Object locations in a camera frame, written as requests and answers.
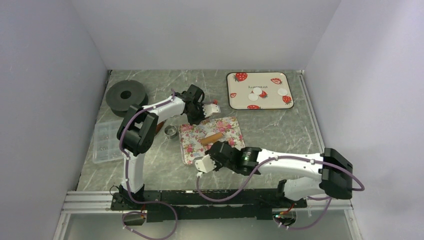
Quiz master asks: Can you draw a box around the wooden rolling pin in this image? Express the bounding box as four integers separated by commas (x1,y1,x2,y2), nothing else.
199,132,224,145

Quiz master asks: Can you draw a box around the floral print tray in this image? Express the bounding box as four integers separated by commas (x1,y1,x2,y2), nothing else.
178,116,245,165

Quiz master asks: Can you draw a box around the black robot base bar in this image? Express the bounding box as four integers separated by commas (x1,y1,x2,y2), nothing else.
110,188,307,223

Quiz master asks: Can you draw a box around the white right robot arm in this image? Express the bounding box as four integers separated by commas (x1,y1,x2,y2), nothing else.
194,141,354,208

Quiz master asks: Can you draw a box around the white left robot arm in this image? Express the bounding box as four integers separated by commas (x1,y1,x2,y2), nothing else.
116,84,208,210

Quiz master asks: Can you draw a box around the strawberry print tray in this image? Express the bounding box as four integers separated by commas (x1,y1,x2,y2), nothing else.
226,71,294,110

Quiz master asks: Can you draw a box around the round white wrapper left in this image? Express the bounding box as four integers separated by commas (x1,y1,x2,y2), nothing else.
248,93,259,102

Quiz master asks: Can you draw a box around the round white wrapper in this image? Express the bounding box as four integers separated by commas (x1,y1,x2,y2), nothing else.
252,87,263,96
248,93,259,102
277,88,289,96

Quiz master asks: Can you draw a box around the round white wrapper middle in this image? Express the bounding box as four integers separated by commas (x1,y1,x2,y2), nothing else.
252,87,263,96

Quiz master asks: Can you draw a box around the black filament spool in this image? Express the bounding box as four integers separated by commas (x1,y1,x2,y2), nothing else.
105,80,149,118

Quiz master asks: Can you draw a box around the round white wrapper right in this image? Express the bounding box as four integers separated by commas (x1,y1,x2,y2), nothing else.
277,88,289,96

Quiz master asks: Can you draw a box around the clear plastic parts box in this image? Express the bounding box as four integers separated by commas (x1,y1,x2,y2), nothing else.
92,120,123,164

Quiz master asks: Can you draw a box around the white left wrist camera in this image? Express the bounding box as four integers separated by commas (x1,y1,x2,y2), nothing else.
202,100,221,118

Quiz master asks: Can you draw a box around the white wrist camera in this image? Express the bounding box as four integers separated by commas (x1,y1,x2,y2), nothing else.
202,100,221,118
194,154,217,174

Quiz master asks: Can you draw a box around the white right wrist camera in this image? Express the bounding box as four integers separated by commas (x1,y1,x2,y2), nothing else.
194,154,217,174

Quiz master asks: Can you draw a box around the round metal cutter ring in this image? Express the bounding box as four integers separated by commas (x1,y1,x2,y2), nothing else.
164,124,178,139

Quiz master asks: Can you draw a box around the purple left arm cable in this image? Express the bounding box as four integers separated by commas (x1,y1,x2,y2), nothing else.
118,88,180,240

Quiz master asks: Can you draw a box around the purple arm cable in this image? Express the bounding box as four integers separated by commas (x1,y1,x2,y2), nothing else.
118,88,180,240
196,155,366,232

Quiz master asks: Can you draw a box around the aluminium frame rail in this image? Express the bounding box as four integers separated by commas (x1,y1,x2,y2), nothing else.
61,191,113,214

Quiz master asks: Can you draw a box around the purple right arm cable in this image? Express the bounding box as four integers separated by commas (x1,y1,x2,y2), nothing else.
196,155,366,232

